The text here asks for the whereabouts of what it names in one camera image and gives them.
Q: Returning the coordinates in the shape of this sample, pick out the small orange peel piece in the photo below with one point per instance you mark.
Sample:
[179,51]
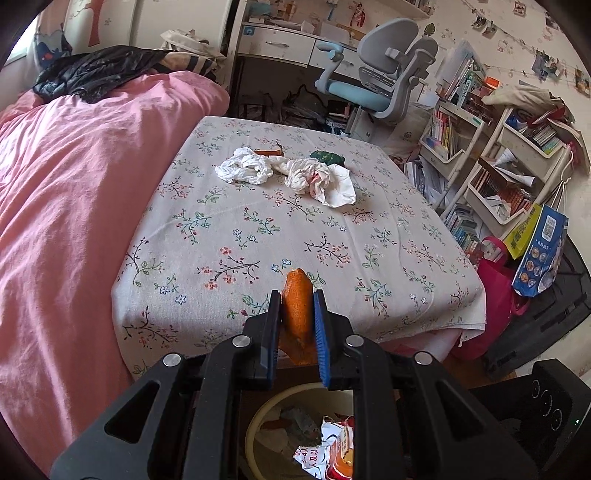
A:
[268,152]

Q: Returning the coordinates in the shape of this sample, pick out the pile of magazines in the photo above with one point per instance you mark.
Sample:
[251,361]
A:
[425,180]

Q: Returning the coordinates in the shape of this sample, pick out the pink shopping bag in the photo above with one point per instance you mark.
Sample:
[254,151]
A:
[489,295]

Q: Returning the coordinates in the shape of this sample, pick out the yellow paper bag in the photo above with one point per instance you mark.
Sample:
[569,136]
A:
[519,235]

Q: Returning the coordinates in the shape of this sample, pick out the white red wrapper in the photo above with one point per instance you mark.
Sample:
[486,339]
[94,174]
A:
[318,182]

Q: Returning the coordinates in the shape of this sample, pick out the white tote bag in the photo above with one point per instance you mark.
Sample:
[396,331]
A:
[184,39]

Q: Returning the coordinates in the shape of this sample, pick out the wide white book rack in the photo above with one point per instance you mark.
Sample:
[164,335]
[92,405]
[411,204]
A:
[521,138]

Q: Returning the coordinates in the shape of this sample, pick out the beige cloth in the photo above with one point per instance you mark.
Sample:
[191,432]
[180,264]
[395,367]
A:
[521,94]

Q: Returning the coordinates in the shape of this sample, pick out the long orange peel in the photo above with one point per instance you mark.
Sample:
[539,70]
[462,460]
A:
[298,304]

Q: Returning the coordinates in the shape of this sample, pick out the pink blanket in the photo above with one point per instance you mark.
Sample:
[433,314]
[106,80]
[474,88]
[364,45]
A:
[69,207]

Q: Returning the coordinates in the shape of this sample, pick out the white tissue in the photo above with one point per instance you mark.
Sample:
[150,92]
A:
[244,168]

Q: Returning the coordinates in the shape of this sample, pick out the dark plastic mat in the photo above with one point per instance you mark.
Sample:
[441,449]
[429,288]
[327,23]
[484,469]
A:
[554,314]

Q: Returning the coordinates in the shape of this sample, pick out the blue paper bag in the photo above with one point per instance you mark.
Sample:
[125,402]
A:
[540,249]

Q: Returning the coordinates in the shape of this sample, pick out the white wardrobe with tree print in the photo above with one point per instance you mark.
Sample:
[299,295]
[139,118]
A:
[184,18]

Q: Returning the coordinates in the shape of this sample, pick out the blue cartoon print cushion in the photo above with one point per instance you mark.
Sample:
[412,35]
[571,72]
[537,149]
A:
[48,50]

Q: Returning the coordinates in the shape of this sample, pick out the black puffer jacket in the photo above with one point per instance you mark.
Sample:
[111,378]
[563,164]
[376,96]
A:
[101,69]

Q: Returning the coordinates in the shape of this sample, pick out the white desk with drawers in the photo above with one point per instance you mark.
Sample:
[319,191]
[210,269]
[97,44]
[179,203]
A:
[277,44]

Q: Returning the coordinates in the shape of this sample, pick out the beige trash bin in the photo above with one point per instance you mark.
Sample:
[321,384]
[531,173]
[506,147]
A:
[256,427]

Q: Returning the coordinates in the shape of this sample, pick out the black appliance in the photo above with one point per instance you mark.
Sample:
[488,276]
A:
[545,401]

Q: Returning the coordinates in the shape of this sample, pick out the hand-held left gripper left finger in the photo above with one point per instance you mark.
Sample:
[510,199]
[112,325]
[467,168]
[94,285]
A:
[272,341]

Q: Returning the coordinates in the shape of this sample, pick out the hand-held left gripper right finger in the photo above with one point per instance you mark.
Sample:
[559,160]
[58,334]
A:
[323,341]

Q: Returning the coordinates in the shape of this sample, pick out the striped cloth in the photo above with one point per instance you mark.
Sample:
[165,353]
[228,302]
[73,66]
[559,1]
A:
[194,62]

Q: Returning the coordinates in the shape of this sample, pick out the grey and blue desk chair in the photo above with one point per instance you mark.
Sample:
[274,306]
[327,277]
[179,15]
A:
[388,46]

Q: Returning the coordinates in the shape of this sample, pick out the red snack wrapper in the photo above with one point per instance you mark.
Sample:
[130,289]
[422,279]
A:
[334,450]

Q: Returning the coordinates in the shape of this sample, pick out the large upright books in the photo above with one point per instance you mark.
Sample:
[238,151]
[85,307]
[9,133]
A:
[466,78]

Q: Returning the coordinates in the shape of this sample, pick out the dark green wrapper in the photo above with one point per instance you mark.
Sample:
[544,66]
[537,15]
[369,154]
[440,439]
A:
[328,157]

